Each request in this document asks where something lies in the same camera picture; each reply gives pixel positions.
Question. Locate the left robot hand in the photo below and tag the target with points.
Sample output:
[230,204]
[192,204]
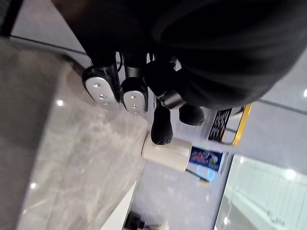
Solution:
[204,48]

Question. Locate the white cylindrical cup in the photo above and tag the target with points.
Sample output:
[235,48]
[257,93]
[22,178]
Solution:
[168,153]

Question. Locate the blue printed toothpaste box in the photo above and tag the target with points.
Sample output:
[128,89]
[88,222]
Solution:
[206,157]

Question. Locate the pale glass panel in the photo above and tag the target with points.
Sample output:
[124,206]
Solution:
[263,196]

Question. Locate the black faucet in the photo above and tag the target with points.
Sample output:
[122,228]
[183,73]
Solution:
[138,221]

